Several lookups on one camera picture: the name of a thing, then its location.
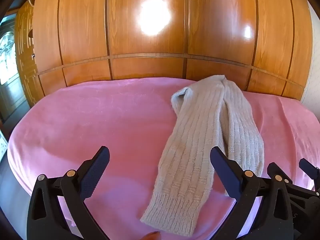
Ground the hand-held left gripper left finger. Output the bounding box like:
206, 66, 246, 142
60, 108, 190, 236
26, 145, 110, 240

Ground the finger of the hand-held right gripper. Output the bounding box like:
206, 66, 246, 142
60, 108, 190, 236
266, 163, 292, 188
299, 158, 320, 189

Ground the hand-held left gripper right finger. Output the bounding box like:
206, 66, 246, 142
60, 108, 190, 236
210, 146, 293, 240

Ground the beige ribbed knit garment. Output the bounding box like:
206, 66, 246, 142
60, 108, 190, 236
140, 74, 265, 233

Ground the pink blanket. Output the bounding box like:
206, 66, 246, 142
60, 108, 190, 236
7, 77, 319, 240

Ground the carved wooden door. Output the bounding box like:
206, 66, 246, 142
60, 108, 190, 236
14, 1, 45, 108

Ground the glass door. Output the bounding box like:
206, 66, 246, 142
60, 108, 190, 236
0, 21, 20, 87

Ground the wooden wardrobe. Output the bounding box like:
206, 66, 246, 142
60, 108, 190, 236
32, 0, 313, 103

